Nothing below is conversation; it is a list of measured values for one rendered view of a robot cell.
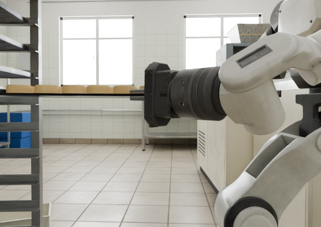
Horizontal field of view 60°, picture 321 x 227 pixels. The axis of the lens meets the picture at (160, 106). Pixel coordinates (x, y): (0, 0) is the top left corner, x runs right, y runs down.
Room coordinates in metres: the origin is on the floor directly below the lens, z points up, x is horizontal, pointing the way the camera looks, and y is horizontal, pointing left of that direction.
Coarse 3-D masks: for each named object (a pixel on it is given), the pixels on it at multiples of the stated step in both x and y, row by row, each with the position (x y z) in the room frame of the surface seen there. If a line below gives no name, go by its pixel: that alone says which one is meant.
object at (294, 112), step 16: (288, 96) 1.42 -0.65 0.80; (288, 112) 1.42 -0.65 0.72; (256, 144) 1.86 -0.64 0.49; (320, 176) 1.23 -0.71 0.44; (304, 192) 1.26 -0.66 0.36; (320, 192) 1.23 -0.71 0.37; (288, 208) 1.41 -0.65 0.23; (304, 208) 1.26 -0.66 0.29; (320, 208) 1.23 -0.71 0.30; (288, 224) 1.41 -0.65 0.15; (304, 224) 1.26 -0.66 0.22; (320, 224) 1.23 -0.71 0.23
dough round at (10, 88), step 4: (8, 88) 0.58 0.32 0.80; (12, 88) 0.58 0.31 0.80; (16, 88) 0.58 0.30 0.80; (20, 88) 0.58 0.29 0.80; (24, 88) 0.59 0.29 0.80; (28, 88) 0.59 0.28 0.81; (8, 92) 0.58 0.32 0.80; (12, 92) 0.58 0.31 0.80; (16, 92) 0.58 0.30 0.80; (20, 92) 0.58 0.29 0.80; (24, 92) 0.59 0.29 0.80; (28, 92) 0.59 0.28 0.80
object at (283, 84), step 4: (276, 80) 1.58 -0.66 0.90; (280, 80) 1.53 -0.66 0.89; (284, 80) 1.48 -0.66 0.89; (288, 80) 1.44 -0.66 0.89; (292, 80) 1.40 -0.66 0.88; (276, 84) 1.58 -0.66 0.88; (280, 84) 1.53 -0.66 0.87; (284, 84) 1.48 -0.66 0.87; (288, 84) 1.44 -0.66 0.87; (292, 84) 1.40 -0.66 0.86; (276, 88) 1.58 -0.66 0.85; (280, 88) 1.53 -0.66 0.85; (284, 88) 1.48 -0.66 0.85; (288, 88) 1.44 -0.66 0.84; (292, 88) 1.40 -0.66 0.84; (296, 88) 1.36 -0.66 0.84
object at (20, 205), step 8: (0, 200) 0.95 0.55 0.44; (8, 200) 0.95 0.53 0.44; (16, 200) 0.96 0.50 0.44; (24, 200) 0.96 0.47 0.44; (32, 200) 0.96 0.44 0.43; (0, 208) 0.95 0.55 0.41; (8, 208) 0.95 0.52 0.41; (16, 208) 0.95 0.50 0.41; (24, 208) 0.95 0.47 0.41; (32, 208) 0.95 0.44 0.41
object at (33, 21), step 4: (32, 20) 0.96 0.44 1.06; (36, 20) 0.96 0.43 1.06; (0, 24) 0.94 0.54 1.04; (4, 24) 0.94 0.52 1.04; (8, 24) 0.94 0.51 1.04; (12, 24) 0.94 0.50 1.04; (16, 24) 0.94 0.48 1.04; (20, 24) 0.94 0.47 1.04; (24, 24) 0.94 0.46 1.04; (28, 24) 0.94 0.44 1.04; (32, 24) 0.94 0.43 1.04; (36, 24) 0.95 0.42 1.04
